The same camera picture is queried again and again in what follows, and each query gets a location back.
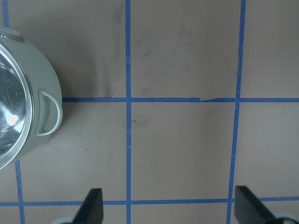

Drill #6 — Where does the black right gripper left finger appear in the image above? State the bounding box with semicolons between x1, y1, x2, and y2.
71;188;104;224

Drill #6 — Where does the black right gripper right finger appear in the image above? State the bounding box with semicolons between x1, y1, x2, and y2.
234;186;281;224

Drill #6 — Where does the pale green electric pot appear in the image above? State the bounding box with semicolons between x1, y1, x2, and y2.
0;27;63;163

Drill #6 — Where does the glass pot lid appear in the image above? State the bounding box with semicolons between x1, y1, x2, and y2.
0;42;33;168

